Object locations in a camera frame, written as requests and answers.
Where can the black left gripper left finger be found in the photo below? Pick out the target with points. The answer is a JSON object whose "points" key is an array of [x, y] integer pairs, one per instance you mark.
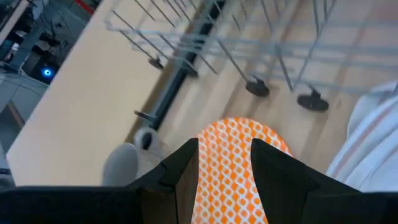
{"points": [[168, 193]]}

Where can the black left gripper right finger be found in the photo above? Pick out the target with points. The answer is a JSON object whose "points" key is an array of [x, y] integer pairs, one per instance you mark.
{"points": [[286, 193]]}

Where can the white plate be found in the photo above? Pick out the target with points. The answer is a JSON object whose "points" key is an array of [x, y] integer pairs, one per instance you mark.
{"points": [[227, 161]]}

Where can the grey speckled mug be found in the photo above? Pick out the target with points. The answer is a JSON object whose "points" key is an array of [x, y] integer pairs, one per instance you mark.
{"points": [[119, 165]]}

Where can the white striped dish towel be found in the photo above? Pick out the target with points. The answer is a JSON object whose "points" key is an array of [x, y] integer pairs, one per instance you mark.
{"points": [[367, 149]]}

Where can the beige side table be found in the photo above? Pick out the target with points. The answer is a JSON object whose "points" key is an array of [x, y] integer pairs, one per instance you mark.
{"points": [[77, 109]]}

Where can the black computer blue light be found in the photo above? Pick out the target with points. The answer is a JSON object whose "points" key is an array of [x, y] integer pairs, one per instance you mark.
{"points": [[47, 72]]}

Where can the black table edge rail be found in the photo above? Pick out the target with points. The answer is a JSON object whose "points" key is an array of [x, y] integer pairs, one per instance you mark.
{"points": [[170, 96]]}

